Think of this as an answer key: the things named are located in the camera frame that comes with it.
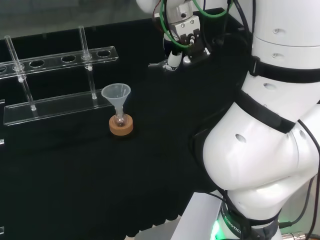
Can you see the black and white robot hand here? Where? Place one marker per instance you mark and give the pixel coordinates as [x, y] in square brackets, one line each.
[192, 47]

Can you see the clear glass weighing funnel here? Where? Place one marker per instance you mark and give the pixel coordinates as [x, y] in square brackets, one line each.
[157, 65]

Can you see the clear plastic funnel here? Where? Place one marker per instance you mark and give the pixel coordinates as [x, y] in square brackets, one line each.
[112, 96]

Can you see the small round-bottom glass flask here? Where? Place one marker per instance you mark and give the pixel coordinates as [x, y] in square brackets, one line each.
[119, 121]

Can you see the clear acrylic funnel stand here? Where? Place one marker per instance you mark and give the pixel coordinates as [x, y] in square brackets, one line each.
[62, 107]

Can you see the small grey cloth clip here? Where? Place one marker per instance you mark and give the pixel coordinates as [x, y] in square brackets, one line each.
[242, 29]

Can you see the black bench cloth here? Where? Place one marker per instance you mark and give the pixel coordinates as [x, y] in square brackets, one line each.
[100, 175]

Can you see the clear plastic rack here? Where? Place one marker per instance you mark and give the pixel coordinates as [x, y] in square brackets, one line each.
[2, 141]

